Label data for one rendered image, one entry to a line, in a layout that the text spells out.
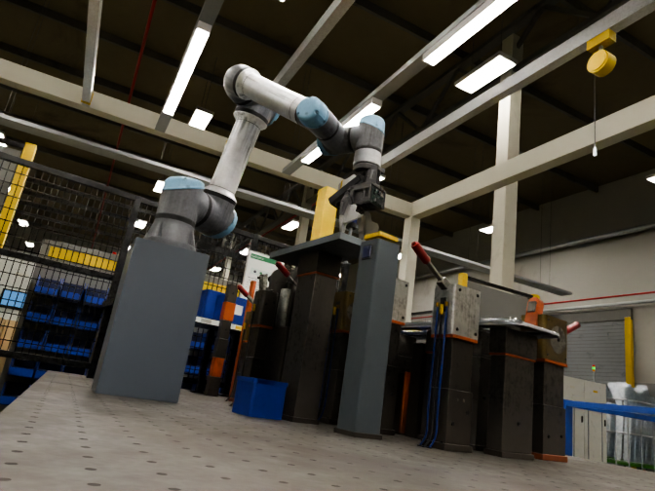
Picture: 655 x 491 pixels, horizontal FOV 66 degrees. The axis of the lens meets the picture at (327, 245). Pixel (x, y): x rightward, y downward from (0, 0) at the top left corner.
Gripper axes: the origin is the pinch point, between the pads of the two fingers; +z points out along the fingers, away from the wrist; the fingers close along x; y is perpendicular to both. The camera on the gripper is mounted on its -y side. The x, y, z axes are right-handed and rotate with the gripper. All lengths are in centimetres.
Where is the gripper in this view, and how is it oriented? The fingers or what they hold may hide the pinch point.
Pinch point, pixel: (350, 238)
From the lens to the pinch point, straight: 134.4
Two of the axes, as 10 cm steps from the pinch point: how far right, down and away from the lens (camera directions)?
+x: 6.4, 3.1, 7.1
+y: 7.6, -0.8, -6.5
